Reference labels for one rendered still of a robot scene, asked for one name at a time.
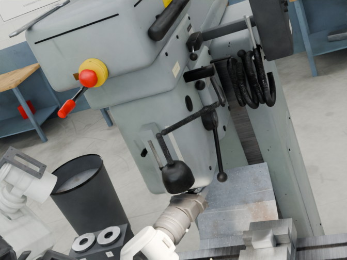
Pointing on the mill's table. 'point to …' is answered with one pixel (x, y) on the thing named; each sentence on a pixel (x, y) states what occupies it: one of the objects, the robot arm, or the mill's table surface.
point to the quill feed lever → (208, 121)
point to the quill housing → (135, 124)
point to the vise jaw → (265, 254)
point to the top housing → (97, 37)
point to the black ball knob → (200, 85)
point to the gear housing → (147, 73)
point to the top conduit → (166, 19)
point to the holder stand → (101, 243)
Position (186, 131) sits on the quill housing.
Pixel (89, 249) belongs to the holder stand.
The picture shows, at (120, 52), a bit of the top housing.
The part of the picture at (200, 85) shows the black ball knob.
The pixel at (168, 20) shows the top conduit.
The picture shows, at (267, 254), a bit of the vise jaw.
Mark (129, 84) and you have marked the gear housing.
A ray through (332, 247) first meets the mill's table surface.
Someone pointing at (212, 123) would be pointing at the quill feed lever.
